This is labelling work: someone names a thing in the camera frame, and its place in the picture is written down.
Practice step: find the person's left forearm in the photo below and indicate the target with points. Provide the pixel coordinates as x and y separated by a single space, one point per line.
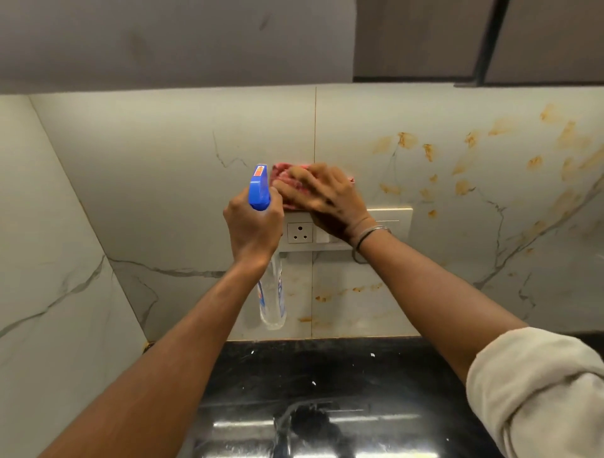
146 368

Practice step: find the person's right hand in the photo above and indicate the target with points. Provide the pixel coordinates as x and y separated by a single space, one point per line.
330 203

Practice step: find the person's left hand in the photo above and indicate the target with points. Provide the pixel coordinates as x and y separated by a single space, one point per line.
255 231

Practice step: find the white shirt sleeve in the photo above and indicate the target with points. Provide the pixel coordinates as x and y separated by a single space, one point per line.
538 391

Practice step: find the brown upper cabinet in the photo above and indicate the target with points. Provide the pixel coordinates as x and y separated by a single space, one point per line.
476 37

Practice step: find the white switch panel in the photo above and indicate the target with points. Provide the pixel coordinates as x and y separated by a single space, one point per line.
302 231

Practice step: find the clear spray bottle blue nozzle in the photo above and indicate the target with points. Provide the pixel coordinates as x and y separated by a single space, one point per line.
259 193

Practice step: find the pink checked cleaning cloth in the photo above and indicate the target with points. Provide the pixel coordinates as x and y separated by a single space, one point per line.
283 177

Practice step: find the silver bangle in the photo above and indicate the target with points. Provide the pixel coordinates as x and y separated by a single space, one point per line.
370 233

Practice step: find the person's right forearm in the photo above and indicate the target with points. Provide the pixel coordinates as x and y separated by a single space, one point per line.
434 302

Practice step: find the grey upper cabinet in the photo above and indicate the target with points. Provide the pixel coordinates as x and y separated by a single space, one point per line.
174 42

